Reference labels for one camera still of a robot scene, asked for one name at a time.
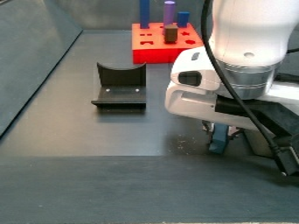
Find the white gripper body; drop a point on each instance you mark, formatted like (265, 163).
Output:
(195, 88)

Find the light blue arch block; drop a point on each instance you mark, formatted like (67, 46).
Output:
(219, 138)

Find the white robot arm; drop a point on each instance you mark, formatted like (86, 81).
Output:
(247, 48)

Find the red peg board block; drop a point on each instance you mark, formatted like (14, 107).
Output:
(149, 47)

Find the black curved fixture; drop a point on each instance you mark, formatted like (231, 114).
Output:
(122, 88)

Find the brown hexagonal peg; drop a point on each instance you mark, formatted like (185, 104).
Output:
(170, 34)

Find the short blue peg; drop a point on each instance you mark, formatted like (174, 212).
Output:
(183, 17)

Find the purple cylinder peg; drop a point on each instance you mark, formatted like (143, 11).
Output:
(169, 10)

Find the tall blue rectangular peg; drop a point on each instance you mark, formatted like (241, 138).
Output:
(145, 13)

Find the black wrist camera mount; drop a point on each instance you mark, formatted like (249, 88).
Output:
(276, 121)

